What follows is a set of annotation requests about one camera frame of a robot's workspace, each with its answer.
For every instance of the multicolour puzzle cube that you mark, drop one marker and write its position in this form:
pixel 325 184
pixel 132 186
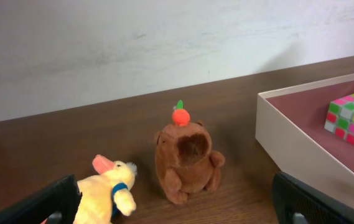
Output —
pixel 340 118

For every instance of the yellow plush duck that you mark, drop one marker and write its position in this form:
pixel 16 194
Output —
pixel 106 193

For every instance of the white cardboard box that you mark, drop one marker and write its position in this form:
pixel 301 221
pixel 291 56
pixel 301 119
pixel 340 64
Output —
pixel 290 127

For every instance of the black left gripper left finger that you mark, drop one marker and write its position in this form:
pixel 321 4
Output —
pixel 57 203

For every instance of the brown plush capybara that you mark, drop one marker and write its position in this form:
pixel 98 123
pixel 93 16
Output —
pixel 185 161

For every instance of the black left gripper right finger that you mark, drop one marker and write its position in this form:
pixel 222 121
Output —
pixel 297 202

